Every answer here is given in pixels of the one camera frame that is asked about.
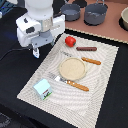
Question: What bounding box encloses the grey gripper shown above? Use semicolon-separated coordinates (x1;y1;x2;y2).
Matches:
31;36;53;49

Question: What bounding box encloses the red tomato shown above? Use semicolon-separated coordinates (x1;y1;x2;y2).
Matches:
65;36;76;47

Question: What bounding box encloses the brown sausage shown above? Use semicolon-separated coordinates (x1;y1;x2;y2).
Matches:
76;47;97;51

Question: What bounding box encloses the light blue milk carton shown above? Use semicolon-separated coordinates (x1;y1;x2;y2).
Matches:
33;79;52;100

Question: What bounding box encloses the small white salt shaker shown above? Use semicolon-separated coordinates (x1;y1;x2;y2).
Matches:
33;48;40;58

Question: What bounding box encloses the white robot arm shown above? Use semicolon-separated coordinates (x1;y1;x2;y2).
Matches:
16;0;65;48

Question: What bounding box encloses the small grey pot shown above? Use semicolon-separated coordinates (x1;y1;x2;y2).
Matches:
60;4;80;21

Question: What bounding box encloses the round tan plate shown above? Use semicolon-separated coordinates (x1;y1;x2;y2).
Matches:
59;57;86;81

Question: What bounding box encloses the blue basket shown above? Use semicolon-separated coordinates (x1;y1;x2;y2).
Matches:
0;0;16;15

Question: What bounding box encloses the large grey pot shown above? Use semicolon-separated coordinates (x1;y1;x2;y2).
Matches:
84;3;107;25

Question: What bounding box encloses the brown stove board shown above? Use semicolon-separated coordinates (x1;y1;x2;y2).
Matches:
65;0;128;43

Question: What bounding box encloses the beige woven placemat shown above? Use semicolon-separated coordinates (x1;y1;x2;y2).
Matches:
17;34;118;128

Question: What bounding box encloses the beige bowl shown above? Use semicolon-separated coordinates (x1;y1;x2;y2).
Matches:
121;7;128;30

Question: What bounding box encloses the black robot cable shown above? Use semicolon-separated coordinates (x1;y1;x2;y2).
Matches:
0;45;33;63

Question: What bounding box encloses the knife with orange handle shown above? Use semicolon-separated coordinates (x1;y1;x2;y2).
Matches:
61;51;101;65

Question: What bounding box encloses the fork with orange handle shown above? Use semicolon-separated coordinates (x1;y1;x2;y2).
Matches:
48;73;89;91

